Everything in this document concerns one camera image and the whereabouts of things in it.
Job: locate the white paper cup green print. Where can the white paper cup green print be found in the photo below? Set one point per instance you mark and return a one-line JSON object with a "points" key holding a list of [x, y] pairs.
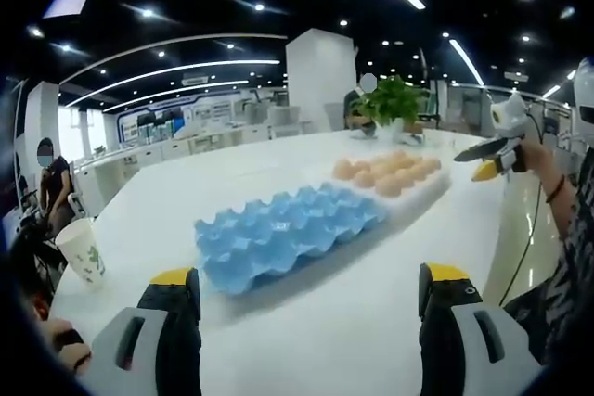
{"points": [[81, 252]]}

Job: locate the green potted plant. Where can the green potted plant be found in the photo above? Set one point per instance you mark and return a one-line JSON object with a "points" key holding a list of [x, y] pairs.
{"points": [[394, 99]]}

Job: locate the white table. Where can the white table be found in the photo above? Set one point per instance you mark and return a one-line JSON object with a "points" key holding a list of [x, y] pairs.
{"points": [[185, 192]]}

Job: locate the blue egg tray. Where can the blue egg tray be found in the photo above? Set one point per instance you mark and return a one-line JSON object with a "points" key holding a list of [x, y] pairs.
{"points": [[287, 229]]}

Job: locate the person's right hand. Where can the person's right hand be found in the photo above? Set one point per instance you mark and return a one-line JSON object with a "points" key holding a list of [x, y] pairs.
{"points": [[536, 162]]}

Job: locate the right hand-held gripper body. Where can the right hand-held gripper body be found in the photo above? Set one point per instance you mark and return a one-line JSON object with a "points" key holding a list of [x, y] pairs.
{"points": [[508, 113]]}

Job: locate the white pillar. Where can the white pillar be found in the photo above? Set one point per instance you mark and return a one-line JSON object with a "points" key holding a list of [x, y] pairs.
{"points": [[318, 80]]}

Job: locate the person's patterned shirt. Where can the person's patterned shirt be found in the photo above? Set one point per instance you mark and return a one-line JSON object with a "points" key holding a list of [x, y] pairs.
{"points": [[566, 284]]}

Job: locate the white worn device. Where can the white worn device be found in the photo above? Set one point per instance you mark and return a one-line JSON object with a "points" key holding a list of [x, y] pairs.
{"points": [[585, 104]]}

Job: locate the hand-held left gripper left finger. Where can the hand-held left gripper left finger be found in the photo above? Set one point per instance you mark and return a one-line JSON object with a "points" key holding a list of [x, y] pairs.
{"points": [[139, 359]]}

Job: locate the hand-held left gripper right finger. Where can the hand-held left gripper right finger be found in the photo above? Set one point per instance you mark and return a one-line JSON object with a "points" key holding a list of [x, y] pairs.
{"points": [[457, 354]]}

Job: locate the white egg carton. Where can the white egg carton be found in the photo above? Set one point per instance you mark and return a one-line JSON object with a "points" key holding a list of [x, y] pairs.
{"points": [[427, 189]]}

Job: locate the group of brown eggs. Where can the group of brown eggs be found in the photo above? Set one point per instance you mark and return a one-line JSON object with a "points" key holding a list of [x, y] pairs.
{"points": [[390, 173]]}

